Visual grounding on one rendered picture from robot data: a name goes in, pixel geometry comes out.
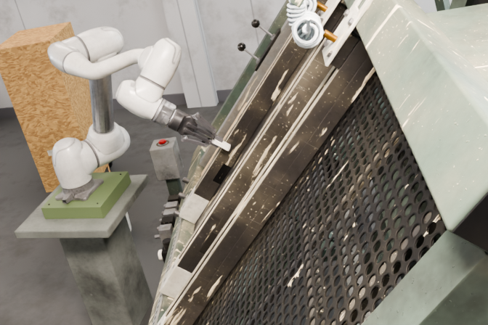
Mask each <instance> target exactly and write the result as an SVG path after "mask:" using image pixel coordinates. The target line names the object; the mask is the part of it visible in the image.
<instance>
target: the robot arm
mask: <svg viewBox="0 0 488 325"><path fill-rule="evenodd" d="M122 48H123V36H122V35H121V33H120V32H119V30H118V29H116V28H112V27H107V26H104V27H98V28H93V29H90V30H87V31H84V32H82V33H79V34H78V35H77V36H74V37H71V38H68V39H65V40H63V41H57V42H54V43H53V44H51V45H50V46H49V48H48V50H47V52H48V56H49V61H50V62H51V63H52V64H53V65H54V66H55V67H56V68H57V69H58V70H60V71H62V72H63V73H67V74H69V75H73V76H77V77H80V78H85V79H89V89H90V97H91V112H92V120H93V124H92V125H91V126H90V128H89V132H88V134H87V137H86V139H84V140H83V141H80V140H78V139H76V138H64V139H61V140H59V141H58V142H57V143H56V144H55V145H54V147H53V149H52V163H53V166H54V171H55V173H56V175H57V178H58V181H59V182H60V185H61V187H62V191H61V192H60V193H59V194H58V195H57V196H56V197H55V199H56V200H62V203H64V204H68V203H69V202H70V201H72V200H80V201H86V200H88V198H89V196H90V195H91V194H92V193H93V192H94V191H95V190H96V189H97V188H98V187H99V186H100V185H101V184H103V183H104V181H103V179H93V177H92V173H93V172H94V171H95V170H96V169H97V168H99V167H101V166H103V165H106V164H108V163H110V162H112V161H114V160H115V159H117V158H119V157H120V156H121V155H122V154H124V153H125V152H126V150H127V149H128V148H129V145H130V137H129V134H128V132H127V131H126V130H125V129H124V128H123V127H121V126H119V125H118V124H117V123H115V122H114V114H113V88H112V75H111V74H113V73H116V72H118V71H119V70H122V69H124V68H126V67H129V66H131V65H134V64H138V65H139V69H140V70H141V73H140V75H139V77H138V79H137V80H136V82H135V81H133V80H126V81H122V82H121V84H120V86H119V87H118V90H117V91H116V94H115V98H116V99H117V101H118V103H119V104H121V105H122V106H123V107H125V108H126V109H127V110H128V111H129V112H132V113H133V114H135V115H137V116H139V117H141V118H145V119H148V120H151V121H152V122H154V123H157V124H158V125H160V126H163V127H166V126H167V125H168V127H169V128H170V129H172V130H174V131H177V132H178V133H179V134H180V135H181V137H182V140H181V142H189V143H192V144H197V145H199V146H202V147H207V146H208V145H209V144H211V145H213V146H215V147H217V148H219V147H221V148H223V149H225V150H227V151H229V150H230V147H231V144H228V143H227V142H225V141H223V140H224V139H223V138H222V137H220V136H218V135H216V129H215V128H214V127H213V126H212V125H211V124H210V123H209V122H208V121H207V120H205V119H204V118H203V117H202V116H201V114H200V113H199V112H197V113H196V114H194V115H188V114H187V113H185V112H183V111H181V110H179V109H176V105H175V104H172V103H170V102H168V101H166V100H165V99H163V98H162V96H163V92H164V90H165V88H166V87H167V85H168V84H169V83H170V81H171V79H172V78H173V76H174V74H175V72H176V69H177V68H178V66H179V63H180V59H181V56H182V50H181V47H180V45H178V44H176V43H175V42H174V41H172V40H171V39H170V38H162V39H161V40H159V41H157V42H156V44H155V45H154V46H149V47H147V48H145V49H132V50H129V51H127V52H124V53H121V54H118V53H120V52H121V50H122ZM117 54H118V55H117ZM175 109H176V110H175ZM195 120H198V121H199V122H200V123H201V124H202V125H204V126H205V127H206V128H207V129H206V128H204V127H202V126H200V125H199V124H198V123H196V121H195ZM198 131H199V132H198ZM203 134H205V135H206V136H205V135H203ZM187 135H191V136H195V137H197V138H198V139H196V138H193V137H190V136H187ZM208 136H209V137H210V138H209V137H208Z"/></svg>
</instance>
